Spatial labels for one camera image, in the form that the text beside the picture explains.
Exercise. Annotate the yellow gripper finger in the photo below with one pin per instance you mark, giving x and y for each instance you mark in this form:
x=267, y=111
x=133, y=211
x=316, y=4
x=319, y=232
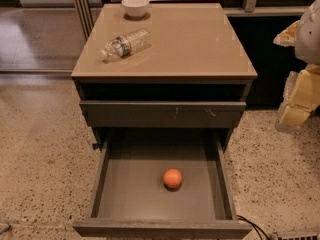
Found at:
x=301, y=97
x=287, y=37

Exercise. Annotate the orange fruit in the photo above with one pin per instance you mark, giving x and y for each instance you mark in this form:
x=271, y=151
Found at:
x=172, y=178

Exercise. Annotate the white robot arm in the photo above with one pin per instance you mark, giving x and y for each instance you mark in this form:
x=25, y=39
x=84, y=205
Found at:
x=307, y=42

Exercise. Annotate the brown drawer cabinet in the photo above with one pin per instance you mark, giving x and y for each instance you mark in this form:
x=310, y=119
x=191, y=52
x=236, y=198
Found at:
x=195, y=56

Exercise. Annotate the open grey middle drawer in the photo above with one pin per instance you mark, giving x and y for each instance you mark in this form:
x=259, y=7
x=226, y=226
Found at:
x=130, y=200

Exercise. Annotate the closed grey top drawer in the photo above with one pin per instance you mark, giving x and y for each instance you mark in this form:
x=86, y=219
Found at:
x=155, y=114

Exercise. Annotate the grey floor vent grille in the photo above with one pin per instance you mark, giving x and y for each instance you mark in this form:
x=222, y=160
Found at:
x=294, y=235

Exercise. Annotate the clear plastic water bottle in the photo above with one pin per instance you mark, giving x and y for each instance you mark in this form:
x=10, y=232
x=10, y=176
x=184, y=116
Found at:
x=126, y=45

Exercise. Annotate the white ceramic bowl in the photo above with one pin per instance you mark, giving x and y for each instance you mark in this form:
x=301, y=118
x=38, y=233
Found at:
x=135, y=8

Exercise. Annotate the metal window frame rail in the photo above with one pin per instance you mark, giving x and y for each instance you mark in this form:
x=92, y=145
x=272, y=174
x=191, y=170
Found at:
x=83, y=9

